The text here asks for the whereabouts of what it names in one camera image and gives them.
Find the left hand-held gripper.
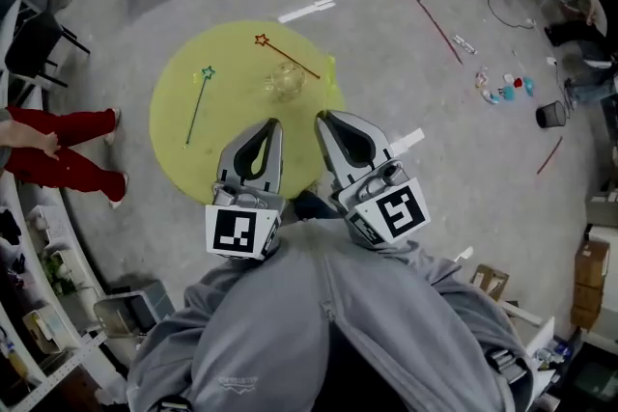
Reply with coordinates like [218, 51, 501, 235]
[205, 118, 288, 262]

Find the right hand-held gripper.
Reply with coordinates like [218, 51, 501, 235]
[315, 110, 433, 251]

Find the green star stick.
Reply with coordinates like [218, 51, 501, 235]
[184, 66, 217, 147]

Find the clear glass cup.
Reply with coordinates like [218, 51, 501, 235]
[267, 61, 307, 104]

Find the red star stick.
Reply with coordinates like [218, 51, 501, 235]
[254, 33, 322, 80]

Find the person's right forearm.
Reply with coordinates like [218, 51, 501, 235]
[366, 239, 535, 412]

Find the person's left forearm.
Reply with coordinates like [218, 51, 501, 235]
[126, 250, 295, 412]

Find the person's dark shoe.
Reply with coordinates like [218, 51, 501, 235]
[291, 189, 340, 222]

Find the round yellow mat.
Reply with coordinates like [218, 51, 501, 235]
[149, 19, 348, 207]

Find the clear plastic bottle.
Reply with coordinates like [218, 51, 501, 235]
[452, 34, 478, 56]

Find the person's grey jacket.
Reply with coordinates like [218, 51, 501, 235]
[126, 216, 535, 412]

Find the heap of small blue toys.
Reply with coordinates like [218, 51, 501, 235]
[474, 66, 538, 106]

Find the flat cardboard piece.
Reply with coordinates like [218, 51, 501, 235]
[469, 263, 511, 303]

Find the grey metal cabinet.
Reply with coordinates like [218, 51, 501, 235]
[93, 280, 178, 338]

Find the black chair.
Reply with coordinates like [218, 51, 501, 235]
[3, 8, 92, 94]

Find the white shelf rack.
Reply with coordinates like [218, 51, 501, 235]
[0, 168, 110, 412]

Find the stack of cardboard boxes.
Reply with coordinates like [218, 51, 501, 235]
[569, 238, 611, 332]

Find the black wire wastebasket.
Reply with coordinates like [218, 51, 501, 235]
[535, 99, 568, 130]

